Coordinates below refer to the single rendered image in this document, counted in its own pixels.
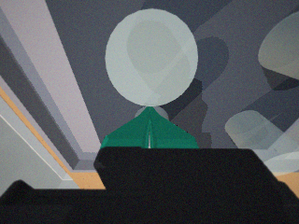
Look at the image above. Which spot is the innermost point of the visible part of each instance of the clear glass jar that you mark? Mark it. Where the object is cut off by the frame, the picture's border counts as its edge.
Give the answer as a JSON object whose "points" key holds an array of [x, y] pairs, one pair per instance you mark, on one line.
{"points": [[151, 57], [279, 51], [161, 112], [279, 152]]}

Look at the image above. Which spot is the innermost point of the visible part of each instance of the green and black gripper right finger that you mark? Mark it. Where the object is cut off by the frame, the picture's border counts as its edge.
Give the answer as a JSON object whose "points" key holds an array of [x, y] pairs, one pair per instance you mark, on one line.
{"points": [[166, 134]]}

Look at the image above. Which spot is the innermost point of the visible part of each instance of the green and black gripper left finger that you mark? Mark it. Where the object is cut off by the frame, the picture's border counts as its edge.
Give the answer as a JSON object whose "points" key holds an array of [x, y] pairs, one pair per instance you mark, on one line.
{"points": [[131, 134]]}

